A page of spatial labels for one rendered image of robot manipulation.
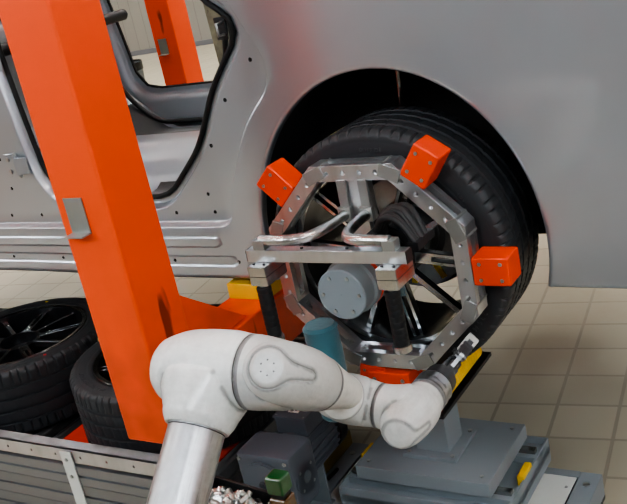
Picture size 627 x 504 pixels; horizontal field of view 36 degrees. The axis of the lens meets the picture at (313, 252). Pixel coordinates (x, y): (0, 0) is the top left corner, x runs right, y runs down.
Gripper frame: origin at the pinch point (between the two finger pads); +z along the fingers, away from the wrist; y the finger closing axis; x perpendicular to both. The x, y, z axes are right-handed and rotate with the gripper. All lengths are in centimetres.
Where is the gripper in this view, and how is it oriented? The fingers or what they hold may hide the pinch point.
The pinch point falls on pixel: (468, 344)
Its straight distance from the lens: 238.8
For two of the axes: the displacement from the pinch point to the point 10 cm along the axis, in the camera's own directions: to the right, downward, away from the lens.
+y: 4.6, -6.5, -6.1
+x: -7.4, -6.6, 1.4
